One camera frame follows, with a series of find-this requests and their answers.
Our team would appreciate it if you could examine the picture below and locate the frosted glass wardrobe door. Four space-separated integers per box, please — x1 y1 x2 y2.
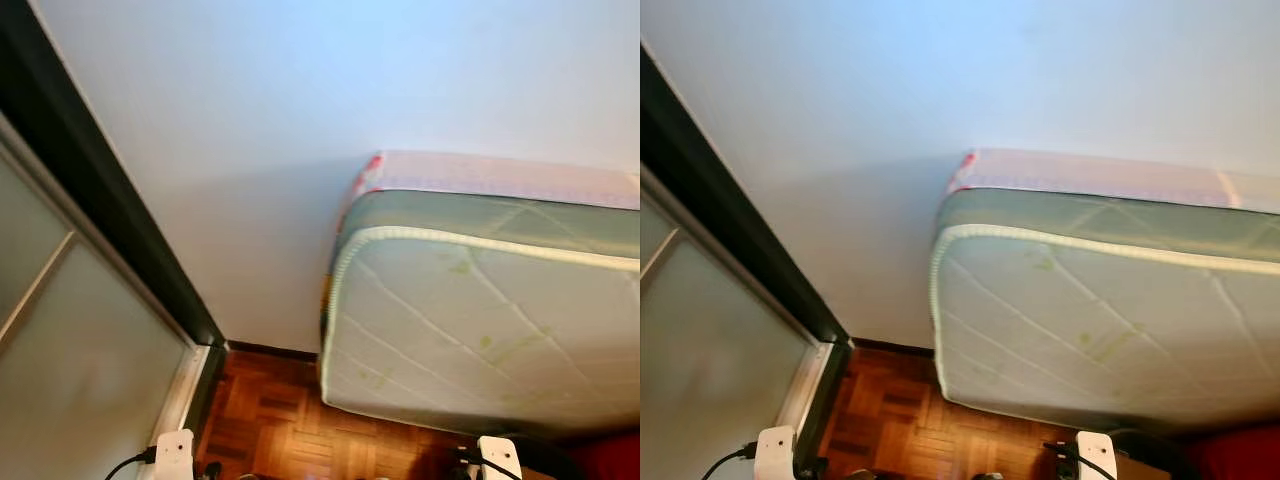
640 45 853 480
0 0 229 480

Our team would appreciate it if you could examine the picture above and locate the white green quilted mattress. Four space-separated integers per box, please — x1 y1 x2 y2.
928 148 1280 436
318 150 640 441

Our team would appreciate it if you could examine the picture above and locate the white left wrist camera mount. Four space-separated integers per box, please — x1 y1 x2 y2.
753 426 797 480
152 430 196 480

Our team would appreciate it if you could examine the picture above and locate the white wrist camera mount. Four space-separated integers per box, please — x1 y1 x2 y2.
753 426 797 480
476 436 523 480
1076 431 1119 480
152 430 196 480

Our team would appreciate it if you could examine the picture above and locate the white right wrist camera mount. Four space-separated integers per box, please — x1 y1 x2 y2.
1076 431 1119 480
476 436 523 480

